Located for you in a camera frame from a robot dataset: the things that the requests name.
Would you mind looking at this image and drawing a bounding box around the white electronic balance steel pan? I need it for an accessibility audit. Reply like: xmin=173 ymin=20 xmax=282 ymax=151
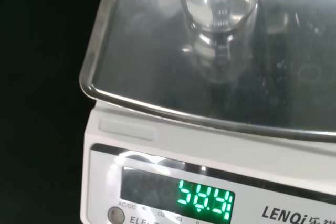
xmin=78 ymin=0 xmax=336 ymax=224

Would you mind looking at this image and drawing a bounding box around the black cloth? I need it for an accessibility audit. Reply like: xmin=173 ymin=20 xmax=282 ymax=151
xmin=0 ymin=0 xmax=111 ymax=224

